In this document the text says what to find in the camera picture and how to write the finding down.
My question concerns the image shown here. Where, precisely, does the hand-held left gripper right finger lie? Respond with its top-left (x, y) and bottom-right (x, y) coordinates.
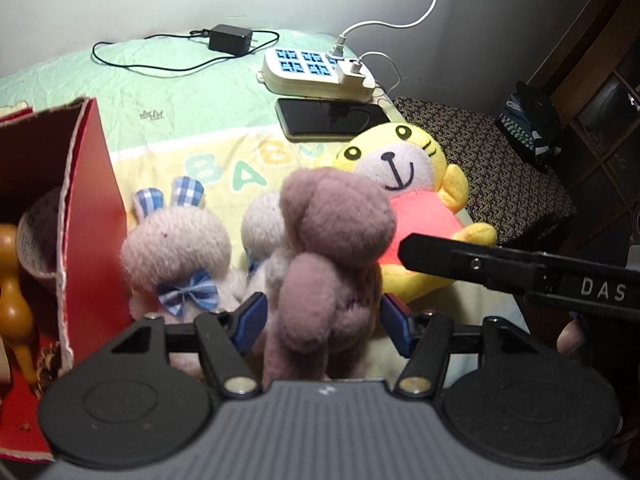
top-left (380, 294), bottom-right (534, 396)

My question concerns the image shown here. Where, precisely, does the white power strip cable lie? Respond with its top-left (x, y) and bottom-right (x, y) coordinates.
top-left (330, 0), bottom-right (453, 59)

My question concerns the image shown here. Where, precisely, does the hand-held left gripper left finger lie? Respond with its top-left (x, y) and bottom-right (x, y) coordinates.
top-left (107, 292), bottom-right (269, 396)

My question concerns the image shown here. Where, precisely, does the person's right hand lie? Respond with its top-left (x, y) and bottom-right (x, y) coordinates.
top-left (556, 320), bottom-right (587, 362)

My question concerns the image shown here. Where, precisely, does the woven printed basket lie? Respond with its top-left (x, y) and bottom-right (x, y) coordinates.
top-left (16, 186), bottom-right (67, 282)

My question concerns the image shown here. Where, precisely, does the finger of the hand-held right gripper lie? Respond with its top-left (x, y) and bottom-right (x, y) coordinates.
top-left (398, 232), bottom-right (549, 295)

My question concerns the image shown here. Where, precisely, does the brown patterned stool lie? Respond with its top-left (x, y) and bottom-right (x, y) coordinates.
top-left (392, 96), bottom-right (577, 247)

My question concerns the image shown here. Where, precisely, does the yellow plush bear red shirt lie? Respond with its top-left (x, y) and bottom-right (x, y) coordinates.
top-left (315, 121), bottom-right (499, 306)

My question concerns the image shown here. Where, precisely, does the pile of dark clothes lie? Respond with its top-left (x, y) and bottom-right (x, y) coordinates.
top-left (497, 80), bottom-right (564, 172)

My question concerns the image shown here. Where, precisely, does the small white plush bunny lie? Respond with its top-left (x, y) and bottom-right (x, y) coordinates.
top-left (120, 175), bottom-right (247, 376)

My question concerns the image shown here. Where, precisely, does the black smartphone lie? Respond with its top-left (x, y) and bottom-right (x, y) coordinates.
top-left (276, 97), bottom-right (392, 142)

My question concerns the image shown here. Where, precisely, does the black adapter cable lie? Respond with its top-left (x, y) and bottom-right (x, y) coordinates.
top-left (91, 27), bottom-right (281, 79)

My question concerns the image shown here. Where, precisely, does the red cardboard box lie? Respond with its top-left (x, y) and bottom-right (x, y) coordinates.
top-left (0, 97), bottom-right (132, 462)

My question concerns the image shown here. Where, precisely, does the white plug-in charger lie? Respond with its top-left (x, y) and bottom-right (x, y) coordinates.
top-left (336, 57), bottom-right (369, 87)

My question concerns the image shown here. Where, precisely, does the dark wooden cabinet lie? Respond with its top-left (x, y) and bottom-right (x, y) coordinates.
top-left (527, 0), bottom-right (640, 261)

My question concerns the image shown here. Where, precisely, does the white power strip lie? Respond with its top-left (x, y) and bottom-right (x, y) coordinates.
top-left (257, 47), bottom-right (377, 101)

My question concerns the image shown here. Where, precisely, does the green and yellow printed blanket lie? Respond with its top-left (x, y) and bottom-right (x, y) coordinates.
top-left (0, 27), bottom-right (531, 386)

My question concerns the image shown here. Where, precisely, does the large white plush bunny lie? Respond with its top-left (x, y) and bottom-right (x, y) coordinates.
top-left (240, 190), bottom-right (292, 313)

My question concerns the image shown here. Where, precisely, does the black power adapter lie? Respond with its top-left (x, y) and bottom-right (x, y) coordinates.
top-left (208, 24), bottom-right (254, 57)

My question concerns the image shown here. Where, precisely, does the white charger cable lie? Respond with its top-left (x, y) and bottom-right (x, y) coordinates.
top-left (360, 51), bottom-right (402, 107)

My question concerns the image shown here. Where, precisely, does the mauve plush toy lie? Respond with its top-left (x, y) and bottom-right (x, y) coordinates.
top-left (260, 166), bottom-right (399, 387)

